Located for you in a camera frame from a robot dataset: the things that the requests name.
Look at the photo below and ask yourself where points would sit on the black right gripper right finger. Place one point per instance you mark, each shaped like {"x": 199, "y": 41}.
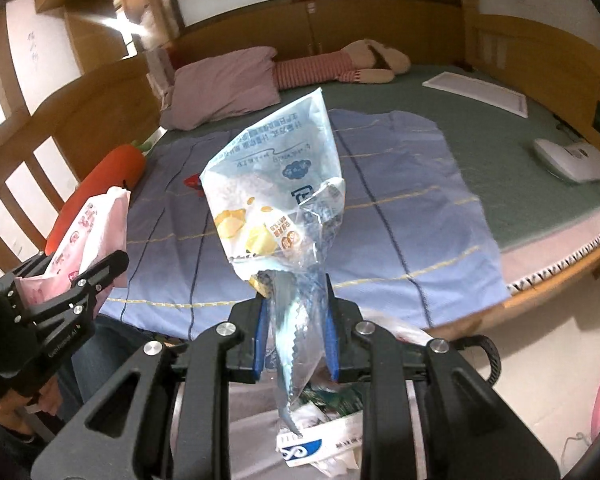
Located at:
{"x": 427, "y": 403}

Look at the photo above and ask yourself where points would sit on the white blue printed package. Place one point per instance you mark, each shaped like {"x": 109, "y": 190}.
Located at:
{"x": 321, "y": 442}

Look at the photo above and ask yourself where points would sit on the pink plastic bag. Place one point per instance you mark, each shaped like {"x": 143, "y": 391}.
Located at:
{"x": 98, "y": 230}

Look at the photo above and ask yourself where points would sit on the clear blue bread bag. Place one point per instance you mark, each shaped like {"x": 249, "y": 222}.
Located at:
{"x": 276, "y": 194}

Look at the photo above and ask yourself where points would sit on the white trash bag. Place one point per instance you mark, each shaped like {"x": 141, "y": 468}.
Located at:
{"x": 262, "y": 448}

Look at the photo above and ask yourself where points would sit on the person's left hand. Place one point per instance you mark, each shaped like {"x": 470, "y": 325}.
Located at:
{"x": 13, "y": 405}

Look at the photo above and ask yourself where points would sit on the dark green snack bag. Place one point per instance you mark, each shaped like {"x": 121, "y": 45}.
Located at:
{"x": 334, "y": 403}

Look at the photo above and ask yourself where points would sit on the orange carrot plush pillow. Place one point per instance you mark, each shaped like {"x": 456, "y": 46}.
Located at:
{"x": 122, "y": 167}

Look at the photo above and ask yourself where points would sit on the red snack wrapper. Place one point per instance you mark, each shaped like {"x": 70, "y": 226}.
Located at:
{"x": 194, "y": 182}

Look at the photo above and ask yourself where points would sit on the green bed sheet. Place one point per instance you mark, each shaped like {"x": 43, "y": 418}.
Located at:
{"x": 425, "y": 169}

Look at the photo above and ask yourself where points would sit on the white handheld appliance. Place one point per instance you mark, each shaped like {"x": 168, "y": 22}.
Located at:
{"x": 577, "y": 163}

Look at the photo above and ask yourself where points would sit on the pink pillow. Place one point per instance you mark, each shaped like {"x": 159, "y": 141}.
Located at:
{"x": 223, "y": 86}

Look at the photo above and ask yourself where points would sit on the white flat pad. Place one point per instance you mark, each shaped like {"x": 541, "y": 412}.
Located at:
{"x": 481, "y": 91}

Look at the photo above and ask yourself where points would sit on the striped plush doll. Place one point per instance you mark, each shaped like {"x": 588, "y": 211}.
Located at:
{"x": 365, "y": 61}

